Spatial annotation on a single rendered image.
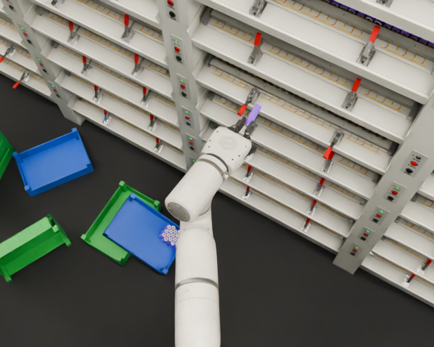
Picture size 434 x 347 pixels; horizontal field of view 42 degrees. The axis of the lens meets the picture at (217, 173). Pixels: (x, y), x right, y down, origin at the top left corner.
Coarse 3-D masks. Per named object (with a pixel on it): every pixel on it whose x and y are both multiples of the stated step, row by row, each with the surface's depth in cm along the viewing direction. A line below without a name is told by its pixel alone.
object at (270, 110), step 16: (208, 64) 166; (208, 80) 168; (224, 80) 167; (224, 96) 170; (240, 96) 165; (272, 112) 163; (288, 112) 162; (288, 128) 165; (304, 128) 161; (320, 128) 160; (320, 144) 163; (352, 144) 158; (368, 160) 156; (384, 160) 155
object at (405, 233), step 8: (392, 224) 187; (400, 224) 186; (408, 224) 186; (392, 232) 187; (400, 232) 186; (408, 232) 186; (416, 232) 185; (424, 232) 184; (400, 240) 186; (408, 240) 186; (416, 240) 185; (424, 240) 185; (432, 240) 184; (416, 248) 185; (424, 248) 184; (432, 248) 184; (424, 256) 188; (432, 256) 184
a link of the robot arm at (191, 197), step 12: (192, 168) 135; (204, 168) 134; (180, 180) 134; (192, 180) 132; (204, 180) 132; (216, 180) 135; (180, 192) 130; (192, 192) 130; (204, 192) 132; (168, 204) 131; (180, 204) 129; (192, 204) 129; (204, 204) 132; (180, 216) 132; (192, 216) 130
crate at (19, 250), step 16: (32, 224) 228; (48, 224) 228; (16, 240) 226; (32, 240) 238; (48, 240) 246; (64, 240) 244; (0, 256) 223; (16, 256) 241; (32, 256) 243; (0, 272) 234
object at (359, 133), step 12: (216, 60) 166; (228, 72) 165; (240, 72) 164; (252, 84) 163; (264, 84) 162; (264, 96) 163; (276, 96) 162; (288, 96) 160; (300, 108) 160; (312, 108) 159; (312, 120) 160; (324, 120) 159; (336, 120) 157; (360, 132) 155; (360, 144) 156; (372, 144) 155; (384, 144) 154
